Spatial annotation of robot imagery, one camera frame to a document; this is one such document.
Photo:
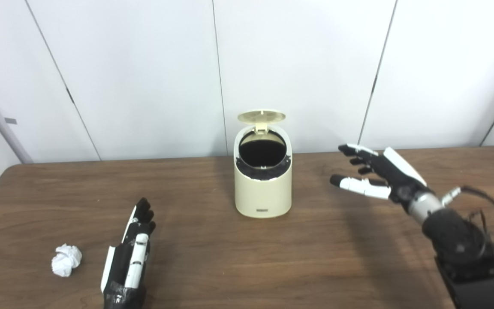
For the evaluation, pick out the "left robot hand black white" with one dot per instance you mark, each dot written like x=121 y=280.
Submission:
x=120 y=266

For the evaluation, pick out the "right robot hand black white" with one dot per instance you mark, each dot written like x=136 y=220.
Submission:
x=395 y=174

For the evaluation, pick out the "white paper ball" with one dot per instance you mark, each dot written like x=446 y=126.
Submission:
x=66 y=261

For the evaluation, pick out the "cream-colored bin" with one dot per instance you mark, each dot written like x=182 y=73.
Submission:
x=263 y=197

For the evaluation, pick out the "cream round bin lid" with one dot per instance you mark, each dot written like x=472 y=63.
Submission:
x=260 y=116

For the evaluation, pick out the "gray wall post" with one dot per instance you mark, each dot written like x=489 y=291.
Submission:
x=2 y=128

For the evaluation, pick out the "small gray wall tag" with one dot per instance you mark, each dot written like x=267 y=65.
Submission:
x=10 y=121

